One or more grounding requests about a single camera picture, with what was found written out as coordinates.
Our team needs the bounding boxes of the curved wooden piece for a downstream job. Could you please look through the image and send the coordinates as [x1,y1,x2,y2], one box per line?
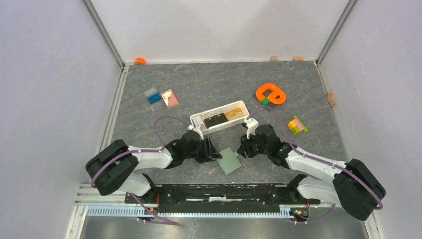
[326,92,336,107]

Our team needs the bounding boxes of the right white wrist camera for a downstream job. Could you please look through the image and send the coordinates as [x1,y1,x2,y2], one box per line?
[243,118,259,139]

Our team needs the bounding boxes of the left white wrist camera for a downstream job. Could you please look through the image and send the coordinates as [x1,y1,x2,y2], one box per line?
[188,124,207,140]

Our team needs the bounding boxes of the green lego brick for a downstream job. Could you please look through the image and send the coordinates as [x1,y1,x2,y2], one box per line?
[260,97,270,106]

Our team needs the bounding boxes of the purple cable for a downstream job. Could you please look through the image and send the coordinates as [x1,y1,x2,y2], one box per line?
[90,116,191,189]
[246,105,384,211]

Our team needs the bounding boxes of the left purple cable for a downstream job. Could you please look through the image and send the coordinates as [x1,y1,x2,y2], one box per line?
[90,116,191,189]

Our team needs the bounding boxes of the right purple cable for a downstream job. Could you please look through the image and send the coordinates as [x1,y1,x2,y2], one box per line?
[246,105,384,211]

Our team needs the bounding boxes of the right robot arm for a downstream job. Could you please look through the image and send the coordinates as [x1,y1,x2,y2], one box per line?
[236,122,387,221]

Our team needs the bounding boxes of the pink wooden block puzzle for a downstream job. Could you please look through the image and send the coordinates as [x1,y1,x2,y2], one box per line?
[160,89,179,109]

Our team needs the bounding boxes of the orange tape roll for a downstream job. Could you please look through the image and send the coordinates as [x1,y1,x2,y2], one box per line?
[134,57,146,65]

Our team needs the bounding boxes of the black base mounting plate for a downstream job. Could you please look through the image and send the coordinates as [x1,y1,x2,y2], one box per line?
[140,184,320,213]

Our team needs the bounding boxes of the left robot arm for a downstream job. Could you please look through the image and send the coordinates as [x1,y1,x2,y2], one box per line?
[85,130,222,203]

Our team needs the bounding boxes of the black card in tray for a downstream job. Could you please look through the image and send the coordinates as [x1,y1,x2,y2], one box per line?
[203,113,228,128]

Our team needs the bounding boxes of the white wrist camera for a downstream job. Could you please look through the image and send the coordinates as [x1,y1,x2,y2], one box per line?
[188,124,207,140]
[243,118,259,139]

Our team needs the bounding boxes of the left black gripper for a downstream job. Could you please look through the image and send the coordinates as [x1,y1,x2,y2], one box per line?
[184,136,222,163]

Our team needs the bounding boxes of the pink yellow green brick stack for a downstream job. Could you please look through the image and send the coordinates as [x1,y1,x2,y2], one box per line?
[287,116,308,135]

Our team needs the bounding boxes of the gold cards in tray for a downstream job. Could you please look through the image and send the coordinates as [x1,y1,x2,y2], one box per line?
[224,108,245,121]

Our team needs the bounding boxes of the aluminium frame rail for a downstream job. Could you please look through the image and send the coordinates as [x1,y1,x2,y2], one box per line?
[74,184,372,219]

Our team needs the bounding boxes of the white rectangular tray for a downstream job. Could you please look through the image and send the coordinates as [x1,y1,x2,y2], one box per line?
[190,101,249,135]

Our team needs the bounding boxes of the orange curved track piece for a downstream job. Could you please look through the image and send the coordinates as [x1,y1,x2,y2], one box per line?
[255,83,287,105]

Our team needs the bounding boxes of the green card holder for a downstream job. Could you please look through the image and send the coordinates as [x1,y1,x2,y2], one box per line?
[216,147,241,175]

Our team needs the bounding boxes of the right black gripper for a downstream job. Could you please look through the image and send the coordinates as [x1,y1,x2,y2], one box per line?
[236,131,270,159]

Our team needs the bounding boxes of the blue grey lego bricks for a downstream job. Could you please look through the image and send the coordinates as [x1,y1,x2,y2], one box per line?
[144,87,162,105]

